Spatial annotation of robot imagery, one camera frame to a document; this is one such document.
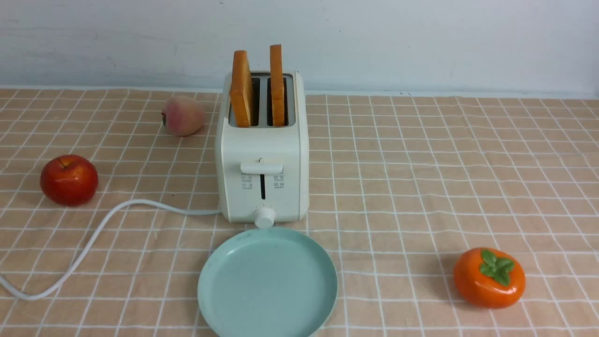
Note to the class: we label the orange persimmon with green leaf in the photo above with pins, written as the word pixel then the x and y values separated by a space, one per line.
pixel 489 278

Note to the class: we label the pink peach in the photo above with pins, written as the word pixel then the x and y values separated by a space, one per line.
pixel 183 116

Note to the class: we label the white two-slot toaster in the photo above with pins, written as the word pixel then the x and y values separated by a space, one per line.
pixel 263 171

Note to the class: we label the light blue round plate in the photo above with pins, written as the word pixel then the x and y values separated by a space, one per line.
pixel 273 282

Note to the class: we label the toast slice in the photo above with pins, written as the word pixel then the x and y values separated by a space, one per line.
pixel 241 90
pixel 277 86

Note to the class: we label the red apple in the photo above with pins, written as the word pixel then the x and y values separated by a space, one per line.
pixel 69 180

